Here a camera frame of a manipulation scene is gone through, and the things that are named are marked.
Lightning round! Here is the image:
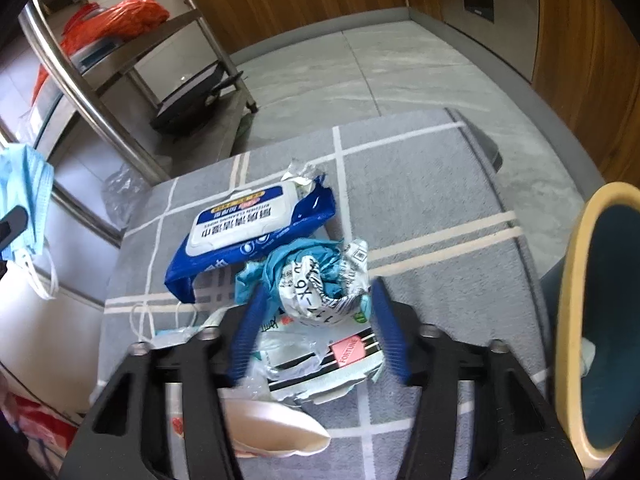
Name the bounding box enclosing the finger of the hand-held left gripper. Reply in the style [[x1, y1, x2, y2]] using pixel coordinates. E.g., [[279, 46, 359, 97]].
[[0, 206, 28, 261]]

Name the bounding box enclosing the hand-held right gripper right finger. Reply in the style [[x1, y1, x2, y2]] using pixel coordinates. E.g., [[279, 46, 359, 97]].
[[372, 279, 586, 480]]

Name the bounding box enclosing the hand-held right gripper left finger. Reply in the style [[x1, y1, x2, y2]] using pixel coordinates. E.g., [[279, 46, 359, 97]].
[[57, 282, 273, 480]]

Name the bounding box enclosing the blue face mask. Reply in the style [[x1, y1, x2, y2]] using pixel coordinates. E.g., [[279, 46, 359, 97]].
[[0, 144, 60, 301]]

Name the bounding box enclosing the clear plastic wrap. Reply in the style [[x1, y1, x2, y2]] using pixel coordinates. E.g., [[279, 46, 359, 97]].
[[244, 332, 332, 397]]

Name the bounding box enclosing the white medicine box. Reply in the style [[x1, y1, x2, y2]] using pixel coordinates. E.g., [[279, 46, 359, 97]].
[[260, 317, 386, 406]]

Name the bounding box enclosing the teal printed wrapper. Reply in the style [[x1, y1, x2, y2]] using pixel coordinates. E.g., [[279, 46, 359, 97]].
[[235, 237, 373, 323]]

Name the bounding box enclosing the yellow rimmed teal bin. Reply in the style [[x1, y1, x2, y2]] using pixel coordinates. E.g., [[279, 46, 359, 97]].
[[542, 182, 640, 471]]

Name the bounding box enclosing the white face mask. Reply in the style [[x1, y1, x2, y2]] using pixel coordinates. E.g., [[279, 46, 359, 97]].
[[130, 302, 221, 348]]

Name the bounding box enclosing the blue wet wipes pack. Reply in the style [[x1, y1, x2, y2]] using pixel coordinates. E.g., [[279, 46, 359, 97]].
[[165, 172, 337, 305]]

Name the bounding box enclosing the clear plastic bag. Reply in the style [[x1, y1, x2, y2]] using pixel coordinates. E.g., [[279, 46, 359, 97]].
[[101, 164, 151, 231]]

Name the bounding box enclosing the stainless steel rack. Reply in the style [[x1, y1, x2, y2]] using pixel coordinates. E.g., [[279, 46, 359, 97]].
[[0, 0, 261, 246]]

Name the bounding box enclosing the crumpled silver foil wrapper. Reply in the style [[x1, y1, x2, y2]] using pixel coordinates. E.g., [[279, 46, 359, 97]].
[[282, 157, 328, 191]]

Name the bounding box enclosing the crumpled white paper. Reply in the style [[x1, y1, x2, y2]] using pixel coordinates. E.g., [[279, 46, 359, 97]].
[[581, 339, 599, 376]]

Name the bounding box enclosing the red patterned bag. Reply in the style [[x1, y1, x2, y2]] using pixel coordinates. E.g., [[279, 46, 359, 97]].
[[0, 390, 81, 480]]

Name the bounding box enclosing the orange plastic bag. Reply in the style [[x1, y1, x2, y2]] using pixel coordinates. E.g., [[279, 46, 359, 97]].
[[32, 0, 171, 106]]

